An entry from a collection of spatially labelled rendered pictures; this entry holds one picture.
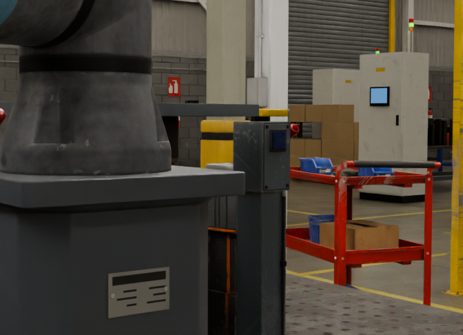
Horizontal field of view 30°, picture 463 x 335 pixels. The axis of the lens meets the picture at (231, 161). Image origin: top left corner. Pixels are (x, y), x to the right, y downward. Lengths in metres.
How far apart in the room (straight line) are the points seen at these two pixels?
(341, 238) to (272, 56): 2.13
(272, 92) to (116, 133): 4.76
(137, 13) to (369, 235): 3.01
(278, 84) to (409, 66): 6.33
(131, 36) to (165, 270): 0.20
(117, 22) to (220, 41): 7.94
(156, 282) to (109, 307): 0.05
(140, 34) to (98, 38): 0.04
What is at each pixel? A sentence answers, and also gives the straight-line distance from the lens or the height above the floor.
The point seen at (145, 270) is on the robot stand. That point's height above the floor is 1.02.
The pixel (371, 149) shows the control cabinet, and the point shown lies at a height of 0.70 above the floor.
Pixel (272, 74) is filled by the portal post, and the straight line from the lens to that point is 5.46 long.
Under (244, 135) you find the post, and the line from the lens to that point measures 1.38.
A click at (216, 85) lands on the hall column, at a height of 1.45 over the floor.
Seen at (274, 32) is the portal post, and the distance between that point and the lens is 5.49.
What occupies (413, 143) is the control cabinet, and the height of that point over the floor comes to 0.80.
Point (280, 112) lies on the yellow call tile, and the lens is 1.39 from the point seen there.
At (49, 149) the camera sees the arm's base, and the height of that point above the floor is 1.12.
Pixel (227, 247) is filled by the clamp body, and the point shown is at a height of 0.91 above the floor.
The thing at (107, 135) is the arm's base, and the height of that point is 1.13.
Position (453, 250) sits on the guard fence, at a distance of 5.82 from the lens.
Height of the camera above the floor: 1.15
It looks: 3 degrees down
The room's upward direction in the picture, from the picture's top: straight up
